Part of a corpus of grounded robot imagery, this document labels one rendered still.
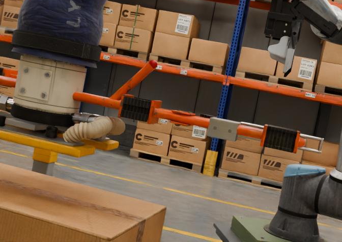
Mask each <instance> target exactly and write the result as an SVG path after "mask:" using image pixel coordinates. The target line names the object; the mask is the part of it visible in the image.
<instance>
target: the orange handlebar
mask: <svg viewBox="0 0 342 242"><path fill-rule="evenodd" d="M16 80H17V75H15V74H10V76H9V77H6V76H0V85H4V86H9V87H13V88H15V86H16ZM73 99H74V100H76V101H81V102H86V103H90V104H95V105H100V106H105V107H109V108H113V109H118V110H119V108H120V103H121V101H118V100H113V99H109V98H108V97H103V96H98V95H93V94H88V93H83V92H82V93H79V92H75V93H74V94H73ZM194 115H195V114H194V113H191V112H184V111H180V110H171V111H170V110H165V109H160V108H158V109H156V108H155V109H154V112H153V117H156V118H161V119H166V120H170V121H169V122H171V123H174V124H181V125H185V126H192V125H195V126H199V127H204V128H208V126H209V125H210V124H209V121H210V119H209V118H204V117H199V116H194ZM262 133H263V129H258V128H253V127H248V126H243V125H240V126H239V127H238V129H237V134H238V135H241V136H246V137H251V138H256V139H260V140H261V138H262ZM305 144H306V141H305V139H303V138H300V139H299V144H298V147H304V146H305Z"/></svg>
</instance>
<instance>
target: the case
mask: <svg viewBox="0 0 342 242"><path fill-rule="evenodd" d="M165 213H166V206H163V205H159V204H155V203H151V202H148V201H144V200H140V199H136V198H132V197H128V196H124V195H120V194H117V193H113V192H109V191H105V190H101V189H98V188H95V187H91V186H87V185H83V184H79V183H76V182H72V181H67V180H64V179H60V178H56V177H52V176H48V175H45V174H41V173H37V172H33V171H29V170H26V169H22V168H18V167H14V166H10V165H6V164H2V163H0V242H160V239H161V234H162V229H163V223H164V218H165Z"/></svg>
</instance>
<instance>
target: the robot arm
mask: <svg viewBox="0 0 342 242"><path fill-rule="evenodd" d="M289 1H291V3H290V2H289ZM304 20H306V21H307V22H309V23H310V27H311V29H312V31H313V32H314V33H315V34H316V35H317V36H318V37H319V38H321V39H323V40H325V41H328V42H331V43H334V44H338V45H342V10H341V9H340V8H338V7H337V6H334V5H331V4H330V3H329V2H328V1H327V0H272V1H271V6H270V11H269V12H268V16H267V21H266V26H265V31H264V34H265V36H266V38H271V39H272V40H278V41H280V42H279V43H278V44H275V45H270V46H269V47H268V52H269V53H270V57H271V58H272V59H274V60H276V61H278V62H281V63H283V64H284V68H283V73H284V77H286V76H287V75H288V74H289V73H290V72H291V70H292V65H293V60H294V55H295V50H296V45H297V42H299V38H300V33H301V28H302V23H303V22H304ZM318 214H321V215H324V216H327V217H331V218H334V219H338V220H341V221H342V128H341V135H340V143H339V150H338V157H337V164H336V168H334V169H333V170H331V171H330V174H329V175H327V174H326V169H325V168H322V167H317V166H310V165H300V164H290V165H288V166H287V167H286V171H285V173H284V178H283V182H282V188H281V193H280V199H279V205H278V210H277V212H276V214H275V216H274V217H273V219H272V221H271V222H270V225H269V230H270V231H272V232H273V233H275V234H278V235H280V236H283V237H286V238H289V239H294V240H299V241H307V242H314V241H318V240H319V229H318V224H317V216H318Z"/></svg>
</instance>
